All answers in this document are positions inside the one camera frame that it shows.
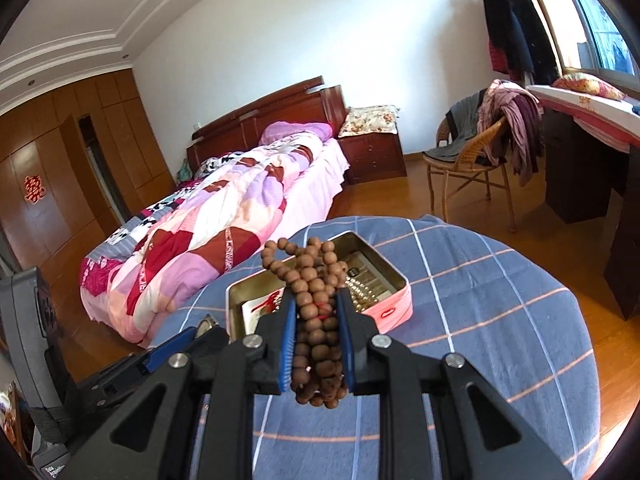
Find red paper decoration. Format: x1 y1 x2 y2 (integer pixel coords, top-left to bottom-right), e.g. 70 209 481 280
24 175 46 204

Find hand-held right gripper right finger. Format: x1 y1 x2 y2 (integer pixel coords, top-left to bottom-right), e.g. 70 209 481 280
335 287 573 480

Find grey garment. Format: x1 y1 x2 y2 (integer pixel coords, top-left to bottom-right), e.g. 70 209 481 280
422 92 488 161

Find hanging dark coats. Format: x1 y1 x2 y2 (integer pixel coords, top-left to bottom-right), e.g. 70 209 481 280
482 0 561 86

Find floral red cushion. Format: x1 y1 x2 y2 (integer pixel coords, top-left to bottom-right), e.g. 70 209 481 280
552 72 627 102

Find window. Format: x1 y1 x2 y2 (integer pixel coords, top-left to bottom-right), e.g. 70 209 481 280
530 0 640 91

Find red cord brass pendant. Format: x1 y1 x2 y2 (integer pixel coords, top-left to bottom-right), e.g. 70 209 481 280
247 294 283 318

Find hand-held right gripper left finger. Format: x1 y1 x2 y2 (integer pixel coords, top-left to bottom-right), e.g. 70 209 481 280
65 287 298 480

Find pink folded bedding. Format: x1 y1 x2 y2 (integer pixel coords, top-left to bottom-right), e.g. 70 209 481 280
527 84 640 153

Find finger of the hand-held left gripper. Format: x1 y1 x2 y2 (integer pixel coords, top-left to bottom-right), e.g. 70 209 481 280
97 329 200 396

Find dark desk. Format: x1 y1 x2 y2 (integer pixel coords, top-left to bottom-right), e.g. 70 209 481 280
542 105 640 321

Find wooden nightstand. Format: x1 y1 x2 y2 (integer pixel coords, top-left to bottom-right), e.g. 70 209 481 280
340 127 407 185

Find blue checked tablecloth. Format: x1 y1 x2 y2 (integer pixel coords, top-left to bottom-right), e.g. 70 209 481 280
177 214 601 480

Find wooden bed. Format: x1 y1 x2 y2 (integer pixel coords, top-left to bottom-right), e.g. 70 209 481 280
80 76 351 351

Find wooden wardrobe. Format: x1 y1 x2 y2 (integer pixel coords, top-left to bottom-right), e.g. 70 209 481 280
0 67 176 276

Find purple pillow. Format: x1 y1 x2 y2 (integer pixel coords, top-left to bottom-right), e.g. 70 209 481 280
259 121 335 147

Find wicker chair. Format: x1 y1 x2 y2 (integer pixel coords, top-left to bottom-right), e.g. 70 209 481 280
426 115 517 233

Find pink patchwork quilt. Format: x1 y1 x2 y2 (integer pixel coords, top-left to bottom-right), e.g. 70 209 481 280
80 135 326 346

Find floral pillow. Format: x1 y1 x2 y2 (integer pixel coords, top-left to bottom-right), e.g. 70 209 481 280
338 105 401 138

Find pink tin box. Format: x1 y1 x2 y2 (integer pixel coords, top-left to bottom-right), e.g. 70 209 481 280
225 231 413 341

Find pink and purple garments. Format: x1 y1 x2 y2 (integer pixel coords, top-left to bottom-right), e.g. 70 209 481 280
477 78 543 186

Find brown wooden bead bracelet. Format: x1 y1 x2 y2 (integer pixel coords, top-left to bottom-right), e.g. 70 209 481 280
260 237 350 410

